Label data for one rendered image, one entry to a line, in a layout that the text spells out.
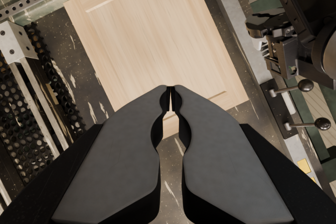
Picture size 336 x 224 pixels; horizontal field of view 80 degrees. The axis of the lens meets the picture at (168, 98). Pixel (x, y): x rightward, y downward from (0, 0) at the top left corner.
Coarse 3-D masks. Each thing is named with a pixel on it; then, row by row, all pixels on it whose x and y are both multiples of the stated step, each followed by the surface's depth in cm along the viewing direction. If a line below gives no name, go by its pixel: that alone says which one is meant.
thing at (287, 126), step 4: (316, 120) 57; (320, 120) 56; (324, 120) 56; (328, 120) 56; (284, 124) 66; (288, 124) 65; (292, 124) 64; (296, 124) 63; (300, 124) 62; (304, 124) 61; (308, 124) 60; (312, 124) 59; (316, 124) 57; (320, 124) 56; (324, 124) 55; (328, 124) 55; (288, 128) 65; (320, 128) 56; (324, 128) 56; (328, 128) 56
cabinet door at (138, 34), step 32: (96, 0) 68; (128, 0) 68; (160, 0) 68; (192, 0) 68; (96, 32) 69; (128, 32) 69; (160, 32) 69; (192, 32) 69; (96, 64) 69; (128, 64) 69; (160, 64) 69; (192, 64) 69; (224, 64) 69; (128, 96) 70; (224, 96) 69
